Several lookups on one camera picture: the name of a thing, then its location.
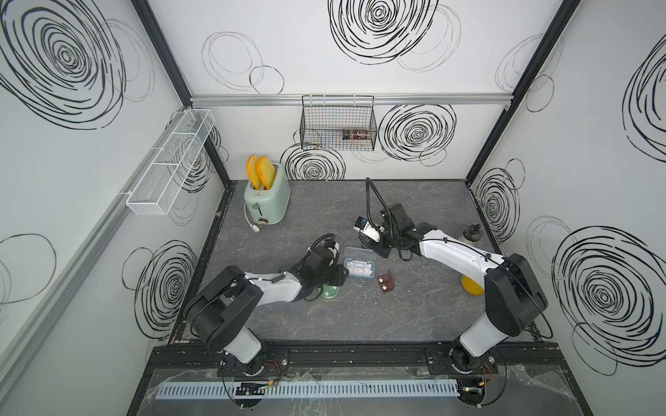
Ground green round pillbox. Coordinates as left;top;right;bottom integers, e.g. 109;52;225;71
322;285;341;299

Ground blue rectangular pillbox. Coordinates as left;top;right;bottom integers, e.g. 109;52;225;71
343;247;377;279

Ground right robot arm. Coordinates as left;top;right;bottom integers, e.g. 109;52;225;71
355;204;548;374

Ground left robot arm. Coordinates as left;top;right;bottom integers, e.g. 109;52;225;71
184;233;349;374

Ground dark red pillbox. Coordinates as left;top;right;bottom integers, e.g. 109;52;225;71
376;270;396;293

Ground glass bottle black cap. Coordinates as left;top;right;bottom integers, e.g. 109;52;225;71
462;224;483;243

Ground mint green toaster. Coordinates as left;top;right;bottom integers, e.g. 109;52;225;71
244;163;291;225

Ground yellow mug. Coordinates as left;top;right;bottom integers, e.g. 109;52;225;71
461;276;485;296

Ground spice jars in basket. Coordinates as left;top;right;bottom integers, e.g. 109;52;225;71
342;130;373;140

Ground right toast slice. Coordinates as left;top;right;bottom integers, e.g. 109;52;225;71
257;156;277;190

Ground toast slice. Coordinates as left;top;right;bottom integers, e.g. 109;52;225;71
246;154;262;190
257;156;277;190

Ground left toast slice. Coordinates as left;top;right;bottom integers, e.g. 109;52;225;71
246;154;262;190

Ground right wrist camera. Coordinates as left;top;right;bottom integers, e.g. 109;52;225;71
354;217;381;243

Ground black wire basket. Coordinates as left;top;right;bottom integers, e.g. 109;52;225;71
298;104;378;152

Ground white slotted cable duct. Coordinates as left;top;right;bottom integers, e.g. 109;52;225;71
155;379;460;400

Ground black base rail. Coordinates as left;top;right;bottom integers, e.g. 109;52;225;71
147;340;565;375

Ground aluminium wall rail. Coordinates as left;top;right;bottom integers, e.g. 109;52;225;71
191;93;513;107

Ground white wire shelf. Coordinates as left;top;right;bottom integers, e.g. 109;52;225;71
126;107;214;216

